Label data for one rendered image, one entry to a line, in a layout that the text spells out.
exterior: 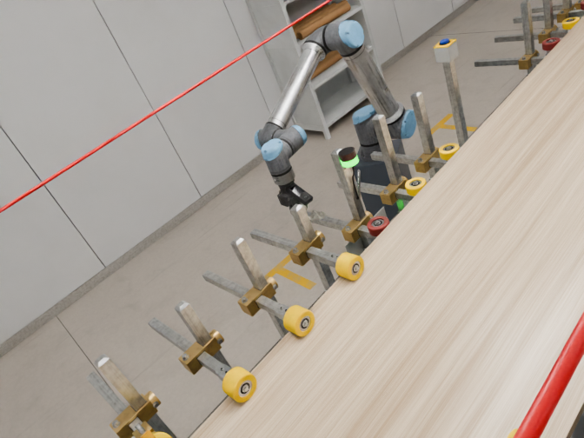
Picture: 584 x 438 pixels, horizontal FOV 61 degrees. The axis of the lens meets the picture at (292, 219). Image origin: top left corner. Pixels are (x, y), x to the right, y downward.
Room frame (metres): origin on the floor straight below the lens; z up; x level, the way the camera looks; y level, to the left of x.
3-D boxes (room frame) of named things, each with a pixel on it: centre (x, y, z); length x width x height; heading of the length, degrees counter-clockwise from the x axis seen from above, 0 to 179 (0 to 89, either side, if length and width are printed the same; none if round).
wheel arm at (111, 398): (1.09, 0.69, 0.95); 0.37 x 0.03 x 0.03; 33
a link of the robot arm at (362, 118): (2.48, -0.60, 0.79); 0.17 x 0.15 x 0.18; 39
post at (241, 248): (1.29, 0.18, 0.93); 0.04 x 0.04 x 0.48; 33
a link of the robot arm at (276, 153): (1.80, -0.04, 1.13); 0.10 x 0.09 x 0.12; 129
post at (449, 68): (1.98, -0.88, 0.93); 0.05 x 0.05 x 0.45; 33
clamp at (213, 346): (1.15, 0.41, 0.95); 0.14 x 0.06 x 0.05; 123
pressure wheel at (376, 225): (1.44, -0.27, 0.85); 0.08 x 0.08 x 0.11
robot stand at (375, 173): (2.48, -0.60, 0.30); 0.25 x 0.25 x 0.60; 59
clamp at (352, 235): (1.55, -0.22, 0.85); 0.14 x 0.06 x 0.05; 123
